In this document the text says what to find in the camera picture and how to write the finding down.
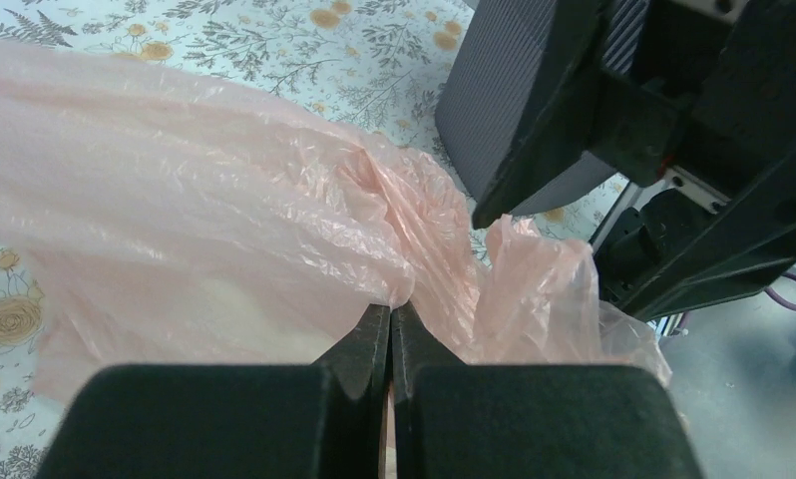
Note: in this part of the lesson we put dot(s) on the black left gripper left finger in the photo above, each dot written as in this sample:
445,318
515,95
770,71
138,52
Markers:
326,419

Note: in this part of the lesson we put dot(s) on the grey slotted trash bin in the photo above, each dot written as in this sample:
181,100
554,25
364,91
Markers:
489,85

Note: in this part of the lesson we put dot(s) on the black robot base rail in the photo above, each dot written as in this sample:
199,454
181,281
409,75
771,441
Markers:
642,229

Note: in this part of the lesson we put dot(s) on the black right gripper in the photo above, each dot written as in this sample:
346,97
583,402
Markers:
709,93

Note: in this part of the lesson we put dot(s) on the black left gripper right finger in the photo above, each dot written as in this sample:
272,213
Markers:
455,420

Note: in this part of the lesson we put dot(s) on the pink plastic trash bag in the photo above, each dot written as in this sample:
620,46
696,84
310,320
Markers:
172,217

